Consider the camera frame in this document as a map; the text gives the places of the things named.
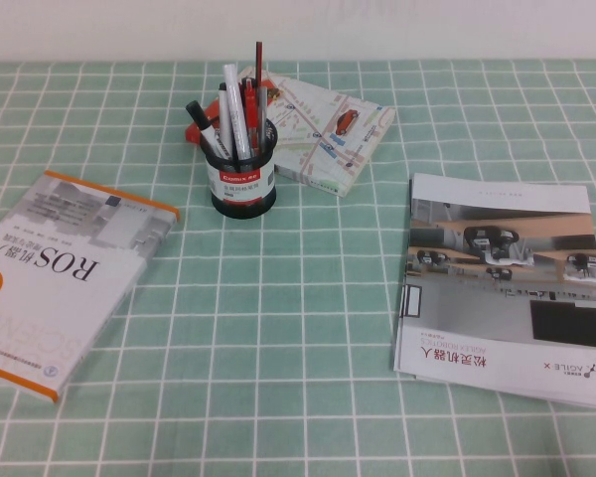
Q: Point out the black mesh pen holder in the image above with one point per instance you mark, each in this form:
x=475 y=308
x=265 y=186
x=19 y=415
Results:
x=241 y=186

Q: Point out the grey pen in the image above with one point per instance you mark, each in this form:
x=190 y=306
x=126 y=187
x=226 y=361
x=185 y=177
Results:
x=262 y=116

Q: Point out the map cover book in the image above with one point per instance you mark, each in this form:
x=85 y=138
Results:
x=328 y=134

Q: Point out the slim white marker black cap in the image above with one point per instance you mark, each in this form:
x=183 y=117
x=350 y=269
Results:
x=225 y=119

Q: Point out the thick white marker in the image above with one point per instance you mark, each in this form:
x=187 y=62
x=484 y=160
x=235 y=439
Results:
x=236 y=109

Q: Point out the black capped slanted marker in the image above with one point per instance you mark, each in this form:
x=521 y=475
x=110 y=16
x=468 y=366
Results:
x=201 y=119

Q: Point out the red black pencil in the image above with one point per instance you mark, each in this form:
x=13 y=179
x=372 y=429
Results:
x=259 y=64

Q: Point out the AgileX robotics brochure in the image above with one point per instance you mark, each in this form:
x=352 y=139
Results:
x=496 y=278

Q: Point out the white orange ROS book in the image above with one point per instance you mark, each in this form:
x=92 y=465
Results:
x=64 y=278

